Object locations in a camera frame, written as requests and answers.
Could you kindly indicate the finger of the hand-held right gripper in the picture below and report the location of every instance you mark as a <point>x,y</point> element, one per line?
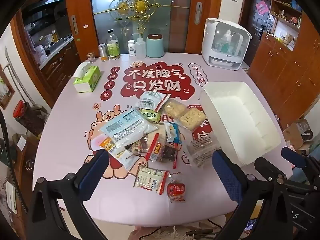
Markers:
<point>293,157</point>

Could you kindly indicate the pink paper door decoration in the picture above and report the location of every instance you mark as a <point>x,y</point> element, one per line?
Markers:
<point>262,6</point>

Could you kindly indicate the clear pack of beige crackers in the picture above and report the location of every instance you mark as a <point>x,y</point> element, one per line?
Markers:
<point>193,118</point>
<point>173,108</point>

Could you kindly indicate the round red snack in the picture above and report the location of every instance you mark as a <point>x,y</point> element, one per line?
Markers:
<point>176,190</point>

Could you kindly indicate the large white blue snack packet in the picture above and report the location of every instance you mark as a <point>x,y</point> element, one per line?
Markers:
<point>127,127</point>

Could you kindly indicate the mixed nuts packet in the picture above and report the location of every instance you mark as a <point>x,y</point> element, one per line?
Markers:
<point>137,146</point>

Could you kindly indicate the frosted glass door gold ornament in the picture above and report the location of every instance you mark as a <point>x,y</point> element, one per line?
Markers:
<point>165,25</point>

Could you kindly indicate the clear plastic snack packet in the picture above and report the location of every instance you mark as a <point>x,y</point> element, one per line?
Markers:
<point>202,150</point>

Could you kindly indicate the glass bottle green label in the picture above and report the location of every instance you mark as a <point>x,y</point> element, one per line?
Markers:
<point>113,46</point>

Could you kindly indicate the teal canister brown lid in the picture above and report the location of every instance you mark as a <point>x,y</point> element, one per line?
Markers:
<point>155,46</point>

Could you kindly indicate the white squeeze wash bottle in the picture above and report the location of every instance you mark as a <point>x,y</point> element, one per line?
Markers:
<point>140,47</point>

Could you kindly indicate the dark entrance door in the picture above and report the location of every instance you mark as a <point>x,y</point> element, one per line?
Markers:
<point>253,35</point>

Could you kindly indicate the teal bottle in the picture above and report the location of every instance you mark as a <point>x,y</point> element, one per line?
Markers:
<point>224,47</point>

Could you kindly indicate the small glass jar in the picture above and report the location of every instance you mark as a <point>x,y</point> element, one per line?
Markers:
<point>90,57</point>

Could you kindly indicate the green white tissue box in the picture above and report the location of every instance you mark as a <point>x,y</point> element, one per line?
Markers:
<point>86,78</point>

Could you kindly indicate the yellow tin can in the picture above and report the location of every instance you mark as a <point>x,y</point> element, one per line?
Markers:
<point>103,53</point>

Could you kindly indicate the dark snack packet red edges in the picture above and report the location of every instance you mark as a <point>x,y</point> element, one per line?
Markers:
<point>163,152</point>

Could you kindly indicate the wooden kitchen cabinet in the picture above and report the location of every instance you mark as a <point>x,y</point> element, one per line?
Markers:
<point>60,65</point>

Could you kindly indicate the green snack packet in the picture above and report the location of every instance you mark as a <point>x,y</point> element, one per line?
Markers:
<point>150,115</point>

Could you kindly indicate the red lid jar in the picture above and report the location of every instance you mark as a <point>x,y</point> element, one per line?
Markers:
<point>21,110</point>

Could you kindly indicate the small blue snack packet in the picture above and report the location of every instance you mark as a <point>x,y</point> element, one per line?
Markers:
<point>173,132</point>

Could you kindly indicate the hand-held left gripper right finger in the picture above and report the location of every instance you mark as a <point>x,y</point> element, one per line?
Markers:
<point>226,177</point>

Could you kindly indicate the framed wall picture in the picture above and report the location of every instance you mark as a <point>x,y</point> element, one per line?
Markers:
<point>5,90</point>

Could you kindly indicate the white countertop sterilizer cabinet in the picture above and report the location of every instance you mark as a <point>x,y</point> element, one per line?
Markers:
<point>215,42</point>

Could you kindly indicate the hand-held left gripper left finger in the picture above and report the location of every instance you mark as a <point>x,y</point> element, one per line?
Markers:
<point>96,170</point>

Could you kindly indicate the white snack packet red edge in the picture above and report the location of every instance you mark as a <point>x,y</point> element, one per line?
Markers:
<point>150,179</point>

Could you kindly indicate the grey snack packet red edge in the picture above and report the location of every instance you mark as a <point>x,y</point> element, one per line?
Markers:
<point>150,99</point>

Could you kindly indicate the cardboard box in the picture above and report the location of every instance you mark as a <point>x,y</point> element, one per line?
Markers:
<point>293,135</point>

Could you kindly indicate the white plastic storage bin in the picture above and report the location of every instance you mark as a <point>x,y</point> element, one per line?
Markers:
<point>240,120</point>

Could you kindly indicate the orange oat snack packet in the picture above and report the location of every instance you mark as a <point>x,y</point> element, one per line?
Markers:
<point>113,151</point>

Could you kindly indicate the pink printed tablecloth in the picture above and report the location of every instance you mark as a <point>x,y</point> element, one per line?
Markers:
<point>62,130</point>

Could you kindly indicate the white pill bottle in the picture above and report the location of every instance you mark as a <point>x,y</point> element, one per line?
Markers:
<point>131,48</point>

